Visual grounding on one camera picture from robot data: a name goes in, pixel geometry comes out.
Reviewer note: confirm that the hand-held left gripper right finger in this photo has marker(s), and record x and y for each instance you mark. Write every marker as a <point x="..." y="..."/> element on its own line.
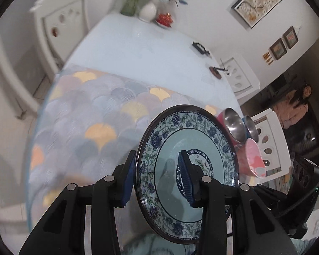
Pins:
<point x="186" y="180"/>

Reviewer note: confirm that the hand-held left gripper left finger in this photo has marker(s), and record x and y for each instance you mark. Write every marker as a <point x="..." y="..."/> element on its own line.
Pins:
<point x="129" y="182"/>

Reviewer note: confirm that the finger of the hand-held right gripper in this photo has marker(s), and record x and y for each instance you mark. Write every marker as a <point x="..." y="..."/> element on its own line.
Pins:
<point x="269" y="198"/>

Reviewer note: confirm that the blue floral ceramic plate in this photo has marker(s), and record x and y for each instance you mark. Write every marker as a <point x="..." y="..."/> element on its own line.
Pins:
<point x="164" y="148"/>

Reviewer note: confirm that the pink patterned bowl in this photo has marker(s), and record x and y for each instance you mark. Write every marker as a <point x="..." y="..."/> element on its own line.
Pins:
<point x="251" y="159"/>

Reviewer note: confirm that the steel bowl with red exterior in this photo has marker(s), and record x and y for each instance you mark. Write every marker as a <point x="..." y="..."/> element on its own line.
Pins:
<point x="234" y="124"/>

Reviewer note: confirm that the dark cabinet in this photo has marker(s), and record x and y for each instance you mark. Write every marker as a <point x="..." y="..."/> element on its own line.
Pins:
<point x="309" y="135"/>

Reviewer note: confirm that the white dining chair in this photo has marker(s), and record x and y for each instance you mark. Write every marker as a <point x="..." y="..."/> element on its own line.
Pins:
<point x="66" y="24"/>
<point x="8" y="85"/>
<point x="239" y="74"/>
<point x="273" y="143"/>

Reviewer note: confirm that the fan-patterned table mat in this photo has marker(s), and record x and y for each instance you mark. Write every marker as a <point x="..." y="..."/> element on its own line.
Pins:
<point x="95" y="127"/>

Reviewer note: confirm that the phone stand with brown base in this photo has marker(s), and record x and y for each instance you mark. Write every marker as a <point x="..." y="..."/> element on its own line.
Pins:
<point x="216" y="72"/>

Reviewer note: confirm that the orange hanging tassels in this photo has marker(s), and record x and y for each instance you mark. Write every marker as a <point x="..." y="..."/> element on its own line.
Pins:
<point x="268" y="58"/>

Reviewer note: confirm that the small black holder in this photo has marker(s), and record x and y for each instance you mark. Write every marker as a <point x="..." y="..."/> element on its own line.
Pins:
<point x="200" y="47"/>

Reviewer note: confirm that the small framed picture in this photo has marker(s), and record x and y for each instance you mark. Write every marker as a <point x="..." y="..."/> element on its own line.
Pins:
<point x="289" y="37"/>
<point x="277" y="49"/>

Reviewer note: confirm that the red lidded tea cup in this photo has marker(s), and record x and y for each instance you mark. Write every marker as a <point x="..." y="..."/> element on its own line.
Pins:
<point x="164" y="20"/>

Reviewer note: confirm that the white ceramic vase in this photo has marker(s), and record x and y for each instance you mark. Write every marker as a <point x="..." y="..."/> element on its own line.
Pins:
<point x="148" y="12"/>

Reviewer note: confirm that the glass vase with green stems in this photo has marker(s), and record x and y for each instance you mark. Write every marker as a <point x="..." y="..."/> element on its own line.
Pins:
<point x="130" y="2"/>

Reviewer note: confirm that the large butterfly wall picture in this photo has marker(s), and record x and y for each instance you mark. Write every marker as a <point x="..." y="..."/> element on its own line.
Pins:
<point x="260" y="0"/>

